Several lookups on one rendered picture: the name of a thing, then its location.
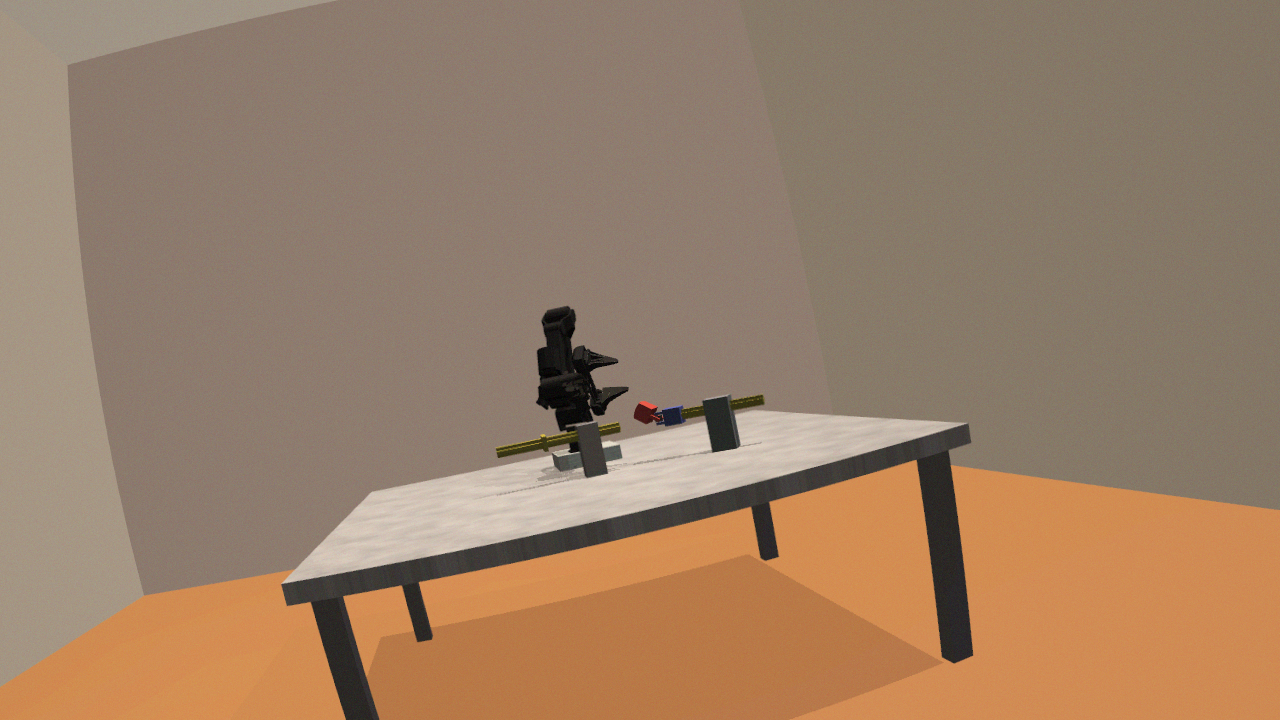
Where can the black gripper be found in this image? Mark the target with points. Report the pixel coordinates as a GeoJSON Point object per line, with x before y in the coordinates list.
{"type": "Point", "coordinates": [584, 362]}

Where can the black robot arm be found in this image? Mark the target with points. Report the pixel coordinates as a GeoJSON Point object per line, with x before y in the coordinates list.
{"type": "Point", "coordinates": [553, 360]}

